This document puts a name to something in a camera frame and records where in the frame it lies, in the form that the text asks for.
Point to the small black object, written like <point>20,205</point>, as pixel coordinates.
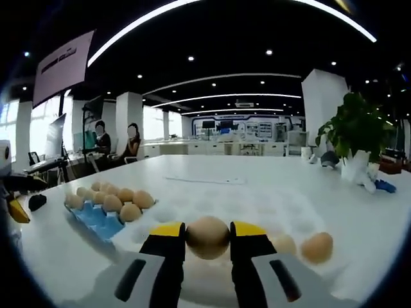
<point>38,202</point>

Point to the single brown egg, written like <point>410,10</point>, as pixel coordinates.
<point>285,245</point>
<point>317,247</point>
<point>208,239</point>

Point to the white office chair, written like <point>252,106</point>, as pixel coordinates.
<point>297,141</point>

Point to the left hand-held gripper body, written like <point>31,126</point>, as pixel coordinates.
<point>4,157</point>

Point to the white low cabinets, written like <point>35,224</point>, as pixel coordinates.
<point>192,148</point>

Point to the potted green plant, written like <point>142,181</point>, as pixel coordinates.
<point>356,128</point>

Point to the blue framed display wall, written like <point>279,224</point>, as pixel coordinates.
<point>257,128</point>

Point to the white power strip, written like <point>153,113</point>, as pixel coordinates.
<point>205,180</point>

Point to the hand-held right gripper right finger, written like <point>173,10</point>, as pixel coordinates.
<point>248,256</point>

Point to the white paper cup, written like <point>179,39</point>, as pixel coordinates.
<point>305,151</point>

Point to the brown cardboard box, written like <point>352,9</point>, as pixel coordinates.
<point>390,167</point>

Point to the small black framed board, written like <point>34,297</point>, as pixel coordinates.
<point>33,158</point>

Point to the grey office chair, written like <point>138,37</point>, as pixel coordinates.
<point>130,159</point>

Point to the small white object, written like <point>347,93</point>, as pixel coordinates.
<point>313,159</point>

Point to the group of brown eggs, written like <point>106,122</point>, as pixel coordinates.
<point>112,202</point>

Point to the hanging pale pink screen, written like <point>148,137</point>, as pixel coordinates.
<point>64,67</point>

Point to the blue crumpled object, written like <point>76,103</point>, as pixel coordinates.
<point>385,186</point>

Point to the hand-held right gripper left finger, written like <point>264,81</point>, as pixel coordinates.
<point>167,256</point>

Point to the ceiling air conditioner unit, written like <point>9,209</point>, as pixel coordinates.
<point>245,104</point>

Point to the white crumpled object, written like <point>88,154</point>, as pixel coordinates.
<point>367,184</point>

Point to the white foam tray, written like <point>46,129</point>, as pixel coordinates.
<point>244,208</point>

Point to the blue egg tray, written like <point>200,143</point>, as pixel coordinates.
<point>93,221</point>

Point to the black low table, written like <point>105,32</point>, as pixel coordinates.
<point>48,164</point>

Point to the white table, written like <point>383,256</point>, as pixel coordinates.
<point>282,173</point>

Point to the large monitor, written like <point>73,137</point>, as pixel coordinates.
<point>54,134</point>

